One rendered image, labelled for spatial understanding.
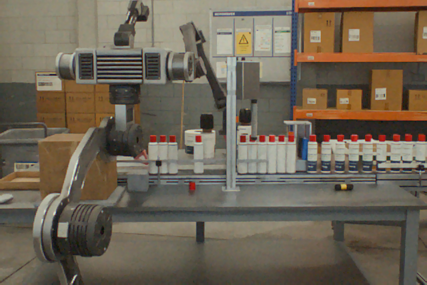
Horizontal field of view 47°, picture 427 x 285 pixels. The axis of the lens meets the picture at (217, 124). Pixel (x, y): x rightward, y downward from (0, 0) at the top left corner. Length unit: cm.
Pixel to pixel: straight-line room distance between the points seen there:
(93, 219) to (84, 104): 444
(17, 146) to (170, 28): 332
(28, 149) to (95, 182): 254
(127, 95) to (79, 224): 63
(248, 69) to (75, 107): 393
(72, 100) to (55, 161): 386
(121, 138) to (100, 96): 394
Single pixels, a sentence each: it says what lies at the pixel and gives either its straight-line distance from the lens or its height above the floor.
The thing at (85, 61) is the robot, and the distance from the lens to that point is 217.
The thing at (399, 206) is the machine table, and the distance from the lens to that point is 239.
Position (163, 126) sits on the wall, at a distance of 737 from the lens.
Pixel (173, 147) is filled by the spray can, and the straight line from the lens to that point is 261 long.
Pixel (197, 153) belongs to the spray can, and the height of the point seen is 99.
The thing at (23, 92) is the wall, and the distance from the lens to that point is 823.
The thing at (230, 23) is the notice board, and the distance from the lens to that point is 701.
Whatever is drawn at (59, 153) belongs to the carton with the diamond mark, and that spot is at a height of 106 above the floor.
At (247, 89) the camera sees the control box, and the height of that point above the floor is 133.
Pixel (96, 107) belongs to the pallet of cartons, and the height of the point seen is 97.
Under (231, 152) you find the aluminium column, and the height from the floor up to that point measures 102.
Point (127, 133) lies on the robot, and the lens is 212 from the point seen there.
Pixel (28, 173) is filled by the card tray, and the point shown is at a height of 85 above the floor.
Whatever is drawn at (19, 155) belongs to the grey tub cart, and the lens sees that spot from 483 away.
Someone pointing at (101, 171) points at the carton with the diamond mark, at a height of 98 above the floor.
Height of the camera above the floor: 145
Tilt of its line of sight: 7 degrees down
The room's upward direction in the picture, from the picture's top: straight up
